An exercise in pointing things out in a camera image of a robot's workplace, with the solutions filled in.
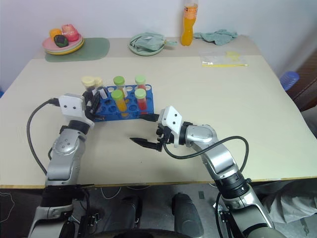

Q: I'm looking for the green cap orange liquid tube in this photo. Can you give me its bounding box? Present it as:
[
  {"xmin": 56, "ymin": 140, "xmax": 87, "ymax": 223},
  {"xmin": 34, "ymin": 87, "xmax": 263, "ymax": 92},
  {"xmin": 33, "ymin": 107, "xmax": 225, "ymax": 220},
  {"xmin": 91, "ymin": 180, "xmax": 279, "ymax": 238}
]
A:
[{"xmin": 110, "ymin": 89, "xmax": 128, "ymax": 113}]

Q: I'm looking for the clear zip bag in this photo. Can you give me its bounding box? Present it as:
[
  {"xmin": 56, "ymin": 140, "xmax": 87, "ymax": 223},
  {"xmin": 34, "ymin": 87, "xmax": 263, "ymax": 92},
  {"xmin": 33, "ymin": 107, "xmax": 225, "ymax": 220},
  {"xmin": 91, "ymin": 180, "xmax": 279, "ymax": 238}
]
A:
[{"xmin": 200, "ymin": 50, "xmax": 249, "ymax": 68}]

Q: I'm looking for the black and green toy fruit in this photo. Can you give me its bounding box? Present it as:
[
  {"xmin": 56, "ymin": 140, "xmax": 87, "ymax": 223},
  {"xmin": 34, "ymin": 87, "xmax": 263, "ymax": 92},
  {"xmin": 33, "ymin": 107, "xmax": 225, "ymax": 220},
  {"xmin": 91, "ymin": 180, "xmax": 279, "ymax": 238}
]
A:
[{"xmin": 53, "ymin": 34, "xmax": 69, "ymax": 48}]

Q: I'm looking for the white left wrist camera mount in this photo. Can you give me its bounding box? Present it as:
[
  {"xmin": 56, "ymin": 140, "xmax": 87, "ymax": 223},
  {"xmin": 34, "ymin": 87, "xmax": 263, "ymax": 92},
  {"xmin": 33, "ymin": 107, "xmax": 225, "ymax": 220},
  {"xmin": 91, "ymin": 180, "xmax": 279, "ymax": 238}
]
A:
[{"xmin": 58, "ymin": 93, "xmax": 96, "ymax": 128}]

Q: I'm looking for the green cap red liquid tube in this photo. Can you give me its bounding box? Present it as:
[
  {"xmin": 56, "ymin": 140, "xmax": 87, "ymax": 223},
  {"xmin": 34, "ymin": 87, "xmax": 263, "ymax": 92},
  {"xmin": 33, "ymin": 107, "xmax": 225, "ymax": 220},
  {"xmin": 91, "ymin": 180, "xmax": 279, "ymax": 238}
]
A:
[
  {"xmin": 134, "ymin": 88, "xmax": 149, "ymax": 111},
  {"xmin": 134, "ymin": 74, "xmax": 148, "ymax": 91}
]

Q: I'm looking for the green placemat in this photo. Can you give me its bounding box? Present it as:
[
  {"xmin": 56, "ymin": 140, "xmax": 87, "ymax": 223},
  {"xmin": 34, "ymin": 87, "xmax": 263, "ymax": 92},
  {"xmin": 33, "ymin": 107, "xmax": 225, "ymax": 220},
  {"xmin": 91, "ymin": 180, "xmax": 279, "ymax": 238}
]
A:
[{"xmin": 45, "ymin": 37, "xmax": 111, "ymax": 63}]

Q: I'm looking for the white plastic sheet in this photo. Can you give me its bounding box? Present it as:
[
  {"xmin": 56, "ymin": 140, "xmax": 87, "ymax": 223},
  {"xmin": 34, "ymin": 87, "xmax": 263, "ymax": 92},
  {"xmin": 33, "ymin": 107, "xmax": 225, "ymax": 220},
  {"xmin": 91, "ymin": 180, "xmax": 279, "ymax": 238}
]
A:
[{"xmin": 249, "ymin": 180, "xmax": 317, "ymax": 224}]

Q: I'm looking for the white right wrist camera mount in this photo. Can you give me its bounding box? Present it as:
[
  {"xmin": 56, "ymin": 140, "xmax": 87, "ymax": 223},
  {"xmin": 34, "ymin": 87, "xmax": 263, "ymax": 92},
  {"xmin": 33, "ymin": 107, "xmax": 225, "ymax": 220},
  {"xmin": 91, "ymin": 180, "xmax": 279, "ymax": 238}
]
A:
[{"xmin": 158, "ymin": 106, "xmax": 185, "ymax": 149}]

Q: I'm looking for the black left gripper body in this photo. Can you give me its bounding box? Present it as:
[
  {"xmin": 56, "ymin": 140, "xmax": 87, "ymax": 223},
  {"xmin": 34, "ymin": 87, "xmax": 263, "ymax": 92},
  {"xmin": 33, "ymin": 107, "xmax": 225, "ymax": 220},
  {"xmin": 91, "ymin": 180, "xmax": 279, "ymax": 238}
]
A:
[{"xmin": 83, "ymin": 98, "xmax": 100, "ymax": 122}]

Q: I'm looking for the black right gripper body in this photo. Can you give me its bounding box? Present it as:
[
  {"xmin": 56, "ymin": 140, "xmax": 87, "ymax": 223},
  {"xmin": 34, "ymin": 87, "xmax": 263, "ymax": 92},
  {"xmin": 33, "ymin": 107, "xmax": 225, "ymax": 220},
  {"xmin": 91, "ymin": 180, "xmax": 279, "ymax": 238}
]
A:
[{"xmin": 156, "ymin": 122, "xmax": 174, "ymax": 152}]

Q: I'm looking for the blue test tube rack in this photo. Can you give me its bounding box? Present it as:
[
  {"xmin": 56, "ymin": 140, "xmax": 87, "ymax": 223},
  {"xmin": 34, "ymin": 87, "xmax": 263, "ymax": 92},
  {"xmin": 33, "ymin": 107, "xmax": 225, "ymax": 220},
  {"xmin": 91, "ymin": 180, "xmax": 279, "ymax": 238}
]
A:
[{"xmin": 93, "ymin": 84, "xmax": 156, "ymax": 122}]

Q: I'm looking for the pale green plate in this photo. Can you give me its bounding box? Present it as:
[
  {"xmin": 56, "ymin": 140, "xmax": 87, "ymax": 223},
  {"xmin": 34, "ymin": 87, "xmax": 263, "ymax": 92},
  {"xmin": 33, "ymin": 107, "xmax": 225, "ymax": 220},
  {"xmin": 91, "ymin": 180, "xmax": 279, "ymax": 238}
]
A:
[{"xmin": 127, "ymin": 33, "xmax": 165, "ymax": 56}]

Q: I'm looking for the orange juice bottle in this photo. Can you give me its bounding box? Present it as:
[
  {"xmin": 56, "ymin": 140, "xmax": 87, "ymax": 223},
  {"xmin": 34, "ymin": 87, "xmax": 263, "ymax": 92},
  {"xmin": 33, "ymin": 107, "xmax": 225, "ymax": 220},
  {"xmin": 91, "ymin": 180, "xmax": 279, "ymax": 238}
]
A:
[{"xmin": 180, "ymin": 0, "xmax": 200, "ymax": 47}]

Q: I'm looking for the yellow plate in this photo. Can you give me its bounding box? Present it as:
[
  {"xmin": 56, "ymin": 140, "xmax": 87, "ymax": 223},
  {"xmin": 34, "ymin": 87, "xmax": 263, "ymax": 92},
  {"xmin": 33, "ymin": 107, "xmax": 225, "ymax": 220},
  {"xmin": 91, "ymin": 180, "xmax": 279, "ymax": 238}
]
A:
[{"xmin": 44, "ymin": 39, "xmax": 85, "ymax": 56}]

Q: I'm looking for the light green plate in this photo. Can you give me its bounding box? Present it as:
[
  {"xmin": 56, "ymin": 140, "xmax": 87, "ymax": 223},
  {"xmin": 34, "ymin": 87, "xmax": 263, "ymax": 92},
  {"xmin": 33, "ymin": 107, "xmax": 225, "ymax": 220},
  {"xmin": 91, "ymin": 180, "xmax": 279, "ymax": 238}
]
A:
[{"xmin": 43, "ymin": 37, "xmax": 85, "ymax": 54}]

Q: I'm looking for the pink toy fruit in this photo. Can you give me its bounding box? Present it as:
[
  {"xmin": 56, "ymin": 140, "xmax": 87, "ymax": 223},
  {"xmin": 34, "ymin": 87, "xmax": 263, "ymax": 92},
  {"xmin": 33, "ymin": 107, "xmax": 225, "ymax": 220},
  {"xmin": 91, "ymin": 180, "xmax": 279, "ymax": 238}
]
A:
[{"xmin": 61, "ymin": 23, "xmax": 81, "ymax": 42}]

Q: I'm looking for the orange toy fruit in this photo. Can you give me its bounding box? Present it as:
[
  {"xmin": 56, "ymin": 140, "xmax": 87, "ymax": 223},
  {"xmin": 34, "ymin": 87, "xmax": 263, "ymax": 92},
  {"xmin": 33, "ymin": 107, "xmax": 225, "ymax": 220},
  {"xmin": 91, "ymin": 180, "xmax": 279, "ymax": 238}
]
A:
[{"xmin": 49, "ymin": 28, "xmax": 63, "ymax": 41}]

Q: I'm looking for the green cloth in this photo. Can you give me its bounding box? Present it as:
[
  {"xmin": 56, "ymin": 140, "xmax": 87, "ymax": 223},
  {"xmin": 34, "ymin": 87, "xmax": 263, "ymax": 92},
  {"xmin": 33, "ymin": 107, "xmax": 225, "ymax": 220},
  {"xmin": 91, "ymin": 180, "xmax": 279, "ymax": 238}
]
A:
[{"xmin": 193, "ymin": 28, "xmax": 239, "ymax": 46}]

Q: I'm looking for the brown wooden furniture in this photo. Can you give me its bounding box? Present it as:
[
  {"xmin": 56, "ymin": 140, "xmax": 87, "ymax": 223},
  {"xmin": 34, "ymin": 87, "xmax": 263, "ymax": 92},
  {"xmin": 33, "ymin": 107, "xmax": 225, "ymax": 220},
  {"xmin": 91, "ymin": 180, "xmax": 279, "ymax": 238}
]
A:
[{"xmin": 286, "ymin": 49, "xmax": 317, "ymax": 112}]

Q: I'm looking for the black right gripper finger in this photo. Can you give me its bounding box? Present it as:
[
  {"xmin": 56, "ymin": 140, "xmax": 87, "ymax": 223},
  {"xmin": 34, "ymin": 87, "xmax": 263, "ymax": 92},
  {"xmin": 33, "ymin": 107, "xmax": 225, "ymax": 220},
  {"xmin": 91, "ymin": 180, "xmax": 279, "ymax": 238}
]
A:
[
  {"xmin": 139, "ymin": 113, "xmax": 160, "ymax": 123},
  {"xmin": 129, "ymin": 137, "xmax": 163, "ymax": 152}
]

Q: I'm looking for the dark rounded robot foot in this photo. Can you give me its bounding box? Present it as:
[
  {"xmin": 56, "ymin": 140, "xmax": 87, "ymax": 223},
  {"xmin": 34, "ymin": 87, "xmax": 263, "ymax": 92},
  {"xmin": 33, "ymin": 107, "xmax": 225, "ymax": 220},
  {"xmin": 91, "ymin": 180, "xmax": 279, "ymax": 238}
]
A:
[
  {"xmin": 171, "ymin": 192, "xmax": 205, "ymax": 238},
  {"xmin": 118, "ymin": 195, "xmax": 144, "ymax": 234}
]

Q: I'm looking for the pink plate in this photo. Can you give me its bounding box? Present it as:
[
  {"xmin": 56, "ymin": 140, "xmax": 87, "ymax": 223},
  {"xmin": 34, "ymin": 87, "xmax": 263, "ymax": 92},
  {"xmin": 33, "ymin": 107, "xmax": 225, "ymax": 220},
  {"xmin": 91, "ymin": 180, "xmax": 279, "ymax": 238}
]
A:
[{"xmin": 42, "ymin": 34, "xmax": 83, "ymax": 52}]

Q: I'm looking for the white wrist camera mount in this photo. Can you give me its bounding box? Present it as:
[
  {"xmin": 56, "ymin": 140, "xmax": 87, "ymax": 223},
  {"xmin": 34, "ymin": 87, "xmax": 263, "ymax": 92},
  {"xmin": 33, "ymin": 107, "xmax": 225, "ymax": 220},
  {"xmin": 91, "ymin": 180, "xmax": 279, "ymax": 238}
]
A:
[
  {"xmin": 158, "ymin": 106, "xmax": 185, "ymax": 149},
  {"xmin": 58, "ymin": 93, "xmax": 96, "ymax": 128}
]

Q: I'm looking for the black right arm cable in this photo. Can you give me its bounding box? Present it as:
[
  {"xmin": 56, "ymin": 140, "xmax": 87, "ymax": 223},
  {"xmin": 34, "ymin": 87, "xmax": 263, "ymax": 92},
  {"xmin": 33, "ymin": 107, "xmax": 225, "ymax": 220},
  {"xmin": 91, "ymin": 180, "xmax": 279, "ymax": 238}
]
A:
[{"xmin": 162, "ymin": 135, "xmax": 250, "ymax": 176}]

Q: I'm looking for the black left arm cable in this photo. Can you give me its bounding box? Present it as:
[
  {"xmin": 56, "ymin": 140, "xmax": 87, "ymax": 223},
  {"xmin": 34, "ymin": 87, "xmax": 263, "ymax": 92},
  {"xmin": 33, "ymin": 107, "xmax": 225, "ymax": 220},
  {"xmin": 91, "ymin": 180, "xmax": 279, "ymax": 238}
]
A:
[{"xmin": 26, "ymin": 98, "xmax": 60, "ymax": 176}]

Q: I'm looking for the blue plastic stool stack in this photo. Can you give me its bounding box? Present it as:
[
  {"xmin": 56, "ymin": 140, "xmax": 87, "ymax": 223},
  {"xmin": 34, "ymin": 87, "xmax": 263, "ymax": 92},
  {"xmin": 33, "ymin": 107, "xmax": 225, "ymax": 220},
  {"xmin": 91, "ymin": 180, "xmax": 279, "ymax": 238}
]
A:
[{"xmin": 279, "ymin": 70, "xmax": 301, "ymax": 91}]

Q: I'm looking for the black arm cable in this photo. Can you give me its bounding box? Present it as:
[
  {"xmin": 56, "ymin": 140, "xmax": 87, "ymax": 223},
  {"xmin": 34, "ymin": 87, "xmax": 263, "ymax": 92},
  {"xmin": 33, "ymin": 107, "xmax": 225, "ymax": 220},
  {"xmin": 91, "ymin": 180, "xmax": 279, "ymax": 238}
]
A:
[
  {"xmin": 26, "ymin": 98, "xmax": 60, "ymax": 176},
  {"xmin": 162, "ymin": 135, "xmax": 250, "ymax": 176}
]

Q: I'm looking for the white floor cable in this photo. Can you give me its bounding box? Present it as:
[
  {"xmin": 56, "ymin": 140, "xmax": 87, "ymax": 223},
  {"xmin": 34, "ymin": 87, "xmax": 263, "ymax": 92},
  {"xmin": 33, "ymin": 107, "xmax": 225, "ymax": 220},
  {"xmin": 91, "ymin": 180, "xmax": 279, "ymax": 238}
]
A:
[{"xmin": 100, "ymin": 186, "xmax": 122, "ymax": 200}]

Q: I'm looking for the green cap clear tube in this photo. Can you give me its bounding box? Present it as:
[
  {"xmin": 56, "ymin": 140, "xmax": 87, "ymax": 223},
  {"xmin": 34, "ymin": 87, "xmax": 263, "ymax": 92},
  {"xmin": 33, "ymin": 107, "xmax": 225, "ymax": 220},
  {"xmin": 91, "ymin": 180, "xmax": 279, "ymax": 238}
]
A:
[{"xmin": 113, "ymin": 75, "xmax": 127, "ymax": 97}]

